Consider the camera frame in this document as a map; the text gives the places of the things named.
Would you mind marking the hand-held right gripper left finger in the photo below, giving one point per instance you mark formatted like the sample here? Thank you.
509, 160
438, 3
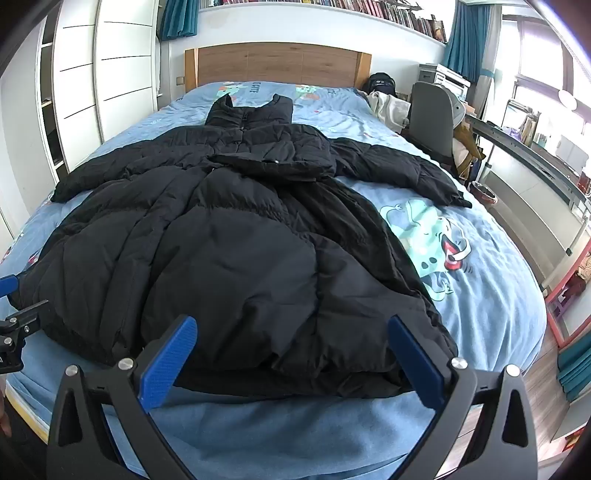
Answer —
168, 360

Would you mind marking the black puffer jacket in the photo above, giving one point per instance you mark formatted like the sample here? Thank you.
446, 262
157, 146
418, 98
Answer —
231, 254

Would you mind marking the beige cloth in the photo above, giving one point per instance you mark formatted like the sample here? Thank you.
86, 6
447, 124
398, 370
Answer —
390, 110

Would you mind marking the bed with blue cover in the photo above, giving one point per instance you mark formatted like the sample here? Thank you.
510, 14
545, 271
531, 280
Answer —
480, 314

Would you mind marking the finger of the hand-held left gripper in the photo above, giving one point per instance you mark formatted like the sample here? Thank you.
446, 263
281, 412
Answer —
8, 285
18, 323

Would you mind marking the waste bin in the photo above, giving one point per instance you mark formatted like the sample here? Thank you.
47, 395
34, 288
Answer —
482, 193

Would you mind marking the mustard cloth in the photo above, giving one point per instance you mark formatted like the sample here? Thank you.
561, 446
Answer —
468, 147

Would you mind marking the red frame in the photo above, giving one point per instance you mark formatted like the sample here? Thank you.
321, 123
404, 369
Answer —
561, 295

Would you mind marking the white printer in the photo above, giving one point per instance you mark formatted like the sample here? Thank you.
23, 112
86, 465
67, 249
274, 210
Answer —
445, 76

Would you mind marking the round white lamp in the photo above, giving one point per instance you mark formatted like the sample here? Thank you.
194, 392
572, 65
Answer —
567, 98

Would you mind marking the long teal curtain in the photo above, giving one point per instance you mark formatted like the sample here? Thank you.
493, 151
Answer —
468, 37

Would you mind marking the white wardrobe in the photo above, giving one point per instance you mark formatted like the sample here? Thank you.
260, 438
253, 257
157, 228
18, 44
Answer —
115, 69

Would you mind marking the short teal curtain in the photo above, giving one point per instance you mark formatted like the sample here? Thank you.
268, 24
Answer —
178, 18

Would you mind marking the grey chair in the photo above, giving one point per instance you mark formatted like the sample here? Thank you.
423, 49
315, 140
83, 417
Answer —
431, 120

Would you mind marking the row of books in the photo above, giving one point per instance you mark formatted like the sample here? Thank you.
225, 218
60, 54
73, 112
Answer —
346, 5

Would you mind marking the wooden headboard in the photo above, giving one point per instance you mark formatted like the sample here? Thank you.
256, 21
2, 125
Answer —
277, 64

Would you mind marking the grey desk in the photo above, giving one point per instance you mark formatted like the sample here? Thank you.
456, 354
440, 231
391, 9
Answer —
531, 157

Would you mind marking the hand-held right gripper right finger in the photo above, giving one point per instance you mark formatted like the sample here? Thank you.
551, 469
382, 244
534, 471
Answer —
415, 360

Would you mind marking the black backpack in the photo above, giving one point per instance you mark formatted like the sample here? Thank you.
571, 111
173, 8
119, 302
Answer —
382, 83

